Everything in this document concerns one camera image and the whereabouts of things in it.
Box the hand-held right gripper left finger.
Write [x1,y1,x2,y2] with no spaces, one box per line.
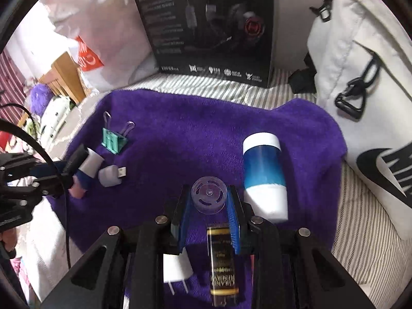
[40,185,194,309]

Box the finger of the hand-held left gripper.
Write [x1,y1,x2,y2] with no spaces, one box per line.
[32,161,76,177]
[34,175,76,197]

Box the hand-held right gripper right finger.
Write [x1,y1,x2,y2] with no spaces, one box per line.
[225,185,377,309]

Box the pink and blue small item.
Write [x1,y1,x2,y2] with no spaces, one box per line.
[71,171,95,199]

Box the clear round plastic cap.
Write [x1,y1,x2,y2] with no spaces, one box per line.
[191,175,230,216]

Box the black tube white end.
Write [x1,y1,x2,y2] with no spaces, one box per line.
[65,144,104,178]

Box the white charger plug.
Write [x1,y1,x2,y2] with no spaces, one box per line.
[162,248,194,295]

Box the black and gold tube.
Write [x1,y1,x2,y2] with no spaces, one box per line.
[206,223,240,306]

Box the white usb adapter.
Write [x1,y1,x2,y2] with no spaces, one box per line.
[97,165,127,188]

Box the person's left hand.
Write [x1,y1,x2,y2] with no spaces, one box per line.
[0,228,18,258]

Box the white pillow black print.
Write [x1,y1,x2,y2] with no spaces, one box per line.
[40,96,78,145]

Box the blue and white bottle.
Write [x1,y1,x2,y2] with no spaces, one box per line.
[242,132,288,222]

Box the green binder clip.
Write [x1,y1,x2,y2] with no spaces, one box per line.
[101,111,136,153]

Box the purple plush toy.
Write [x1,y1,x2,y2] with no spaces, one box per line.
[27,84,55,116]

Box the purple towel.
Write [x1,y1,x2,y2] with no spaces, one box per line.
[47,88,348,309]

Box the wooden headboard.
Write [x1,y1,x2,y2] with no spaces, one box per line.
[39,51,87,105]

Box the red striped curtain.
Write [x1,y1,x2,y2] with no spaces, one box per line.
[0,50,31,119]

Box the striped bed sheet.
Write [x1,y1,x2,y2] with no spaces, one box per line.
[19,67,406,284]

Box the white plastic bag red logo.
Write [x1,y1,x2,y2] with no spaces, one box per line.
[18,0,158,92]

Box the black headset box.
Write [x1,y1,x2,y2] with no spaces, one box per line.
[127,0,275,89]

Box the white canvas bag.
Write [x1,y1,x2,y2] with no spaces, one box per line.
[288,0,412,240]

